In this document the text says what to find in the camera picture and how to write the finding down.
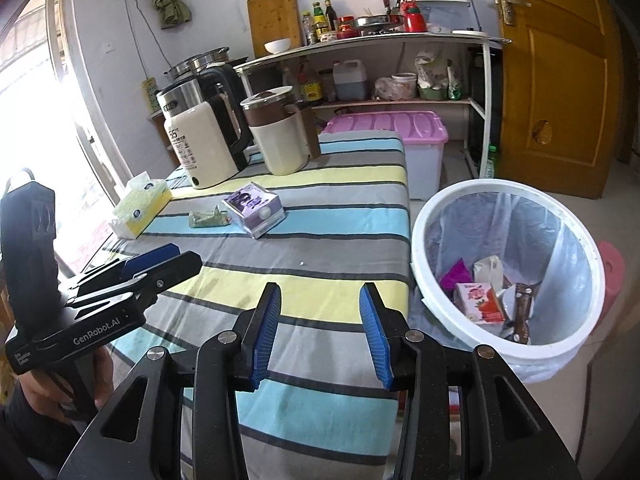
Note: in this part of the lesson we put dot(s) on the wall power strip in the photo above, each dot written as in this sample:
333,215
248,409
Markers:
148,95

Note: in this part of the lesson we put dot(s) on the striped tablecloth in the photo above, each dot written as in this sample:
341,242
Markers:
325,220

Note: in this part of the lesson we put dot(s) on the white bowl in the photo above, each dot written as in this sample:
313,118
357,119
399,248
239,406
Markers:
278,46

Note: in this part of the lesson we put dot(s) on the purple printed box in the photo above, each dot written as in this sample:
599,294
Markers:
255,207

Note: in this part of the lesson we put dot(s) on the purple snack packet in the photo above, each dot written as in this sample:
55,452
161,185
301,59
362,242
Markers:
456,275

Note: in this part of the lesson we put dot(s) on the white bin with plastic liner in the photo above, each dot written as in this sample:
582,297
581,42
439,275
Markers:
565,320

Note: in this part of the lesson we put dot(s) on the yellow tissue pack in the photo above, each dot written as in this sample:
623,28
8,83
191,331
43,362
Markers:
140,207

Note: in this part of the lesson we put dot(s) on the white paper carton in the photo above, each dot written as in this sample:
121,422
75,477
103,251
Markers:
487,270

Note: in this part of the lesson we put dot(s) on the green bottle with yellow label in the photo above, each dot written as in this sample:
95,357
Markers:
320,22

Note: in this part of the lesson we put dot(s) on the plastic jug with dark liquid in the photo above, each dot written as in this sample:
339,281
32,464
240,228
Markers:
350,82

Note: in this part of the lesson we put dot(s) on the dark sauce bottle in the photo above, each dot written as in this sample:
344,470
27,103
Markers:
331,17

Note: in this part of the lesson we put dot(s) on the crumpled plastic bag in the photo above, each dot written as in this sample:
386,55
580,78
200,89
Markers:
386,89

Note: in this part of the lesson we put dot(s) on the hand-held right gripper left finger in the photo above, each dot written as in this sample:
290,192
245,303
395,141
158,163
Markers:
267,330

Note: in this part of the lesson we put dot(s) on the cream mug with brown band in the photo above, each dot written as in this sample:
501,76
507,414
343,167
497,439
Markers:
277,135

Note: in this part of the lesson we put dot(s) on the steel pot with lid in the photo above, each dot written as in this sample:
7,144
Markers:
205,60

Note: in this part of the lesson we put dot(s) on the green snack wrapper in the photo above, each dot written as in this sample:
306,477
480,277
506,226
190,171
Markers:
207,218

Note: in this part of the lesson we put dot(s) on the white shelf unit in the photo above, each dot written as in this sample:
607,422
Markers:
380,40

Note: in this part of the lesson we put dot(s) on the pink plastic stool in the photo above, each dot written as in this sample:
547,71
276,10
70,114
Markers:
612,275

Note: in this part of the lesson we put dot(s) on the stainless steel electric kettle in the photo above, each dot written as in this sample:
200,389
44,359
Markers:
180,92

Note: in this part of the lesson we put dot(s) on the red jar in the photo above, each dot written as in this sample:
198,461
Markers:
345,26

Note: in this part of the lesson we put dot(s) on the steel pan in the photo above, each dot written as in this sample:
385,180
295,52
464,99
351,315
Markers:
375,22

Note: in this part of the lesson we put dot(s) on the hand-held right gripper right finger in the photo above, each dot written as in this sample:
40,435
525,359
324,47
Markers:
375,335

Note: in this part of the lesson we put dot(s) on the clear plastic container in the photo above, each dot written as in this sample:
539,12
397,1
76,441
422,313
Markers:
447,12

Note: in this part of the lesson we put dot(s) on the clear seasoning bottle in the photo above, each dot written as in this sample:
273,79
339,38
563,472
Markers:
309,30

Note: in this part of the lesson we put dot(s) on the green plastic bottle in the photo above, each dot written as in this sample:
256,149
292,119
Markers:
490,162

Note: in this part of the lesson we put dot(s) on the yellow wooden door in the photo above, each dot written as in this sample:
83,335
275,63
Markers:
550,85

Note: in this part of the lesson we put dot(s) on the red thermos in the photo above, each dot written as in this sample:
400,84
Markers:
414,17

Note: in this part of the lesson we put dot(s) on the white jar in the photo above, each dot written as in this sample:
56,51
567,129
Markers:
404,86

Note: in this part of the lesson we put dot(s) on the brown snack wrapper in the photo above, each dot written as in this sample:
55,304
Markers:
522,310

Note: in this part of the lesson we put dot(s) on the white plastic bags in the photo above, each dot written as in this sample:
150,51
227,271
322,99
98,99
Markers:
435,72

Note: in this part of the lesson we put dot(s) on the pink carton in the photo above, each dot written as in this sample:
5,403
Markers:
475,305

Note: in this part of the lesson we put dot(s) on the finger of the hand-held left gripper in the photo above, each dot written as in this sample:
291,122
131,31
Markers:
170,272
150,257

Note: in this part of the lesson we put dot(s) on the wooden cutting board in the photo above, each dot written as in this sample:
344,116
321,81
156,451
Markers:
275,17

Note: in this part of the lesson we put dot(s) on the cream electric kettle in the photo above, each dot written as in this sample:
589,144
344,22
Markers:
200,145

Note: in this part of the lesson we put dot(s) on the clear storage box pink lid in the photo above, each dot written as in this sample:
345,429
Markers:
385,127

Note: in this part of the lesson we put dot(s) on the person's left hand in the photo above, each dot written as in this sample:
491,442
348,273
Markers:
35,395

